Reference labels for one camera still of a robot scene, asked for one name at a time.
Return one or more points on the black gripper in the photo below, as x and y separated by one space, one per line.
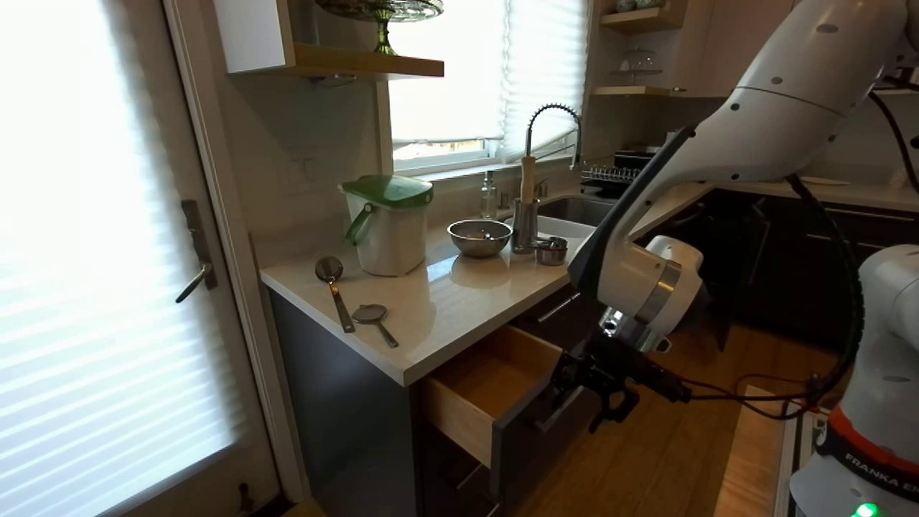
606 365

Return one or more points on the dark top drawer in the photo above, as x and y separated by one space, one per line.
475 398

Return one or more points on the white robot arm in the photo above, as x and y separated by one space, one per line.
813 69

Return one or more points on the dark cabinet door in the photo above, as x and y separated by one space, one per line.
561 316

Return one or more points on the small metal cup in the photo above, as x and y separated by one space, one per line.
551 252

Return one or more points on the metal bowl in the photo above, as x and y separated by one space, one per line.
480 236

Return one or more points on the chrome gooseneck faucet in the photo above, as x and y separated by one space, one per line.
527 191

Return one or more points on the clear soap bottle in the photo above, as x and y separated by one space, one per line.
490 196

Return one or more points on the black dish rack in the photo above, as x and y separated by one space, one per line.
616 176

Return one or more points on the small metal strainer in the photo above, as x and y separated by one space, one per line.
375 314

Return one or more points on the white compost bin green lid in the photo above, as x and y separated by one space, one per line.
389 222

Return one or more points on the large metal spoon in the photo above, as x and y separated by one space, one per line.
329 268

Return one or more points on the white window blind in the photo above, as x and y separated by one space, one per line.
504 62

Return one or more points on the green glass cake stand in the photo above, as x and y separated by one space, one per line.
383 13

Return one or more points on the wooden wall shelf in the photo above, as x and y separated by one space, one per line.
284 35

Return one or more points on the door lever handle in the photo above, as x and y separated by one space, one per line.
204 273

